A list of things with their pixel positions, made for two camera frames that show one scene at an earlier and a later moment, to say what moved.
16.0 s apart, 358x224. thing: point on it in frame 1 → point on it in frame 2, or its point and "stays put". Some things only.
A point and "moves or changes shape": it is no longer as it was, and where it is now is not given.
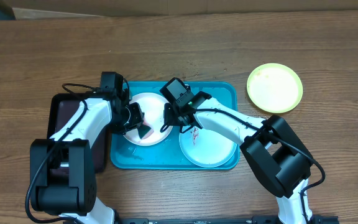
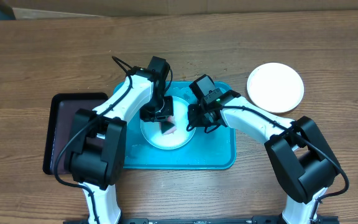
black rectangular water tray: (61, 107) stays put
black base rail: (219, 220) stays put
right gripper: (173, 119) → (197, 121)
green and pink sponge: (145, 130) moves or changes shape
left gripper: (137, 118) → (168, 111)
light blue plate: (206, 148) → (151, 131)
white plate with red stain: (153, 105) → (275, 88)
